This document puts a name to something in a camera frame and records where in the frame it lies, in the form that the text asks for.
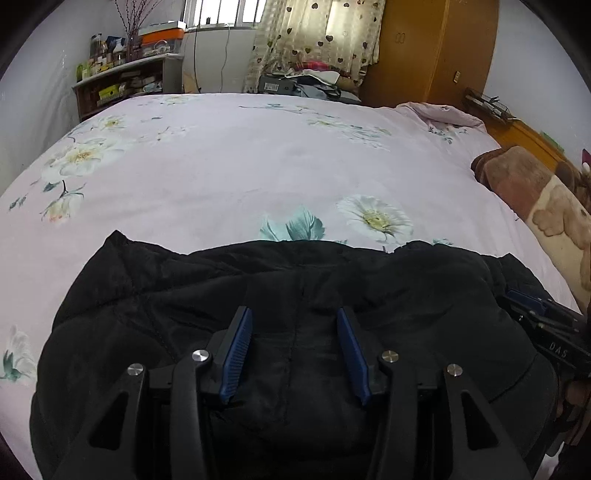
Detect black hooded puffer jacket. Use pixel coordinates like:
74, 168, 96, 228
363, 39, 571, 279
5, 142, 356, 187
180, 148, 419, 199
30, 232, 558, 479

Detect clothes pile by curtain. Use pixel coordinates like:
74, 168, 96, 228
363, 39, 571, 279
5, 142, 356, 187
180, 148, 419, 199
256, 64, 362, 105

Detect right hand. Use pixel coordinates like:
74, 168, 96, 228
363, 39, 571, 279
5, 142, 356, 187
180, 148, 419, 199
557, 381, 590, 445

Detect brown bear print blanket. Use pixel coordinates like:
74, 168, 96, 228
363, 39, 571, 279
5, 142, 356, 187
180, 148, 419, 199
471, 146, 590, 304

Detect pink floral duvet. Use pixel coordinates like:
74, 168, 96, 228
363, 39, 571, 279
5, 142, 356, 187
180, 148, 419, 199
1, 94, 575, 478

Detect wooden headboard shelf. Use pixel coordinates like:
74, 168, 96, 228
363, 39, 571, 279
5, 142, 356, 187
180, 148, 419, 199
463, 88, 567, 171

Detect wooden shelf unit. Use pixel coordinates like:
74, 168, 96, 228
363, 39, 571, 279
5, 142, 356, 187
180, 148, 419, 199
72, 53, 183, 122

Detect orange wooden wardrobe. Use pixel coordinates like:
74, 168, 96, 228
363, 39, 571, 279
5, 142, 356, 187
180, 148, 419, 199
360, 0, 499, 108

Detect orange lidded storage box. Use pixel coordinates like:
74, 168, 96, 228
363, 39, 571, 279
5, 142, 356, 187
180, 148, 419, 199
138, 21, 186, 57

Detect heart pattern curtain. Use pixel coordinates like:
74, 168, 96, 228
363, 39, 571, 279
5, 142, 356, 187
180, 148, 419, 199
243, 0, 386, 93

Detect dried purple branches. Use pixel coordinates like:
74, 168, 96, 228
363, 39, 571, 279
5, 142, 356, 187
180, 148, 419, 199
114, 0, 161, 61

